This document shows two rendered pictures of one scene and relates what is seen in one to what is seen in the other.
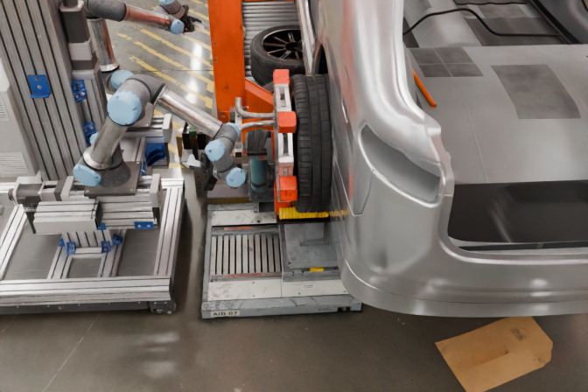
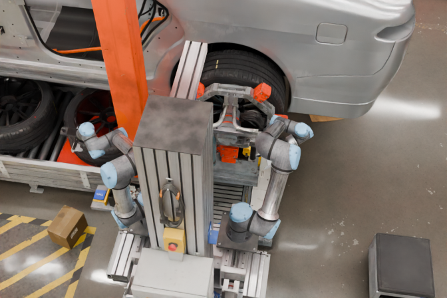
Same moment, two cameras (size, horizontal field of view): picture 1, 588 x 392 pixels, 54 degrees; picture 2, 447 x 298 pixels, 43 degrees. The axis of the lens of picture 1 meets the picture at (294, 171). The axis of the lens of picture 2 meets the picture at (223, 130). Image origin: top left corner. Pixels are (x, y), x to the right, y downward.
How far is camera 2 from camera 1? 3.11 m
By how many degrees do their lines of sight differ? 53
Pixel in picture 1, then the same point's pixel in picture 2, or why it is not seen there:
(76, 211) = (257, 267)
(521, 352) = not seen: hidden behind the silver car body
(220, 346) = (295, 238)
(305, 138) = (273, 88)
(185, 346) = (292, 261)
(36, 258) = not seen: outside the picture
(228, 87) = not seen: hidden behind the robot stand
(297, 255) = (249, 166)
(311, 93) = (244, 68)
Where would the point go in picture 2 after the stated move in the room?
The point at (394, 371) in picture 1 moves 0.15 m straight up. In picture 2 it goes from (326, 148) to (328, 136)
